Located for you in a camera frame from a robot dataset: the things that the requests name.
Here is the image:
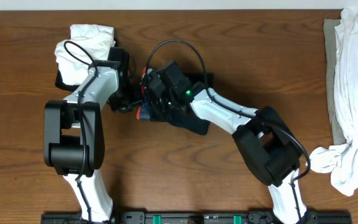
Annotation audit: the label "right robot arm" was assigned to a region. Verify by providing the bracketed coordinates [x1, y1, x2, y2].
[138, 61, 307, 223]

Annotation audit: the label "white ribbed garment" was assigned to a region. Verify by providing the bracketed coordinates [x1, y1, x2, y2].
[310, 8, 358, 197]

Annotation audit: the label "folded black garment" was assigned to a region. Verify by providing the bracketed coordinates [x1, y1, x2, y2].
[55, 70, 79, 92]

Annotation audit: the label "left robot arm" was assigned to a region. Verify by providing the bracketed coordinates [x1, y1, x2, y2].
[41, 47, 141, 223]

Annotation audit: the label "folded white garment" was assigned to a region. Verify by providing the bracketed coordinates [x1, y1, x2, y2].
[55, 24, 116, 86]

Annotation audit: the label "black leggings with red waistband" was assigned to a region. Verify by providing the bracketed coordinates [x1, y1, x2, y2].
[135, 67, 214, 136]

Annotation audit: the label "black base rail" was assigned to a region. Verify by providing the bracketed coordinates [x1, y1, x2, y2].
[40, 210, 352, 224]

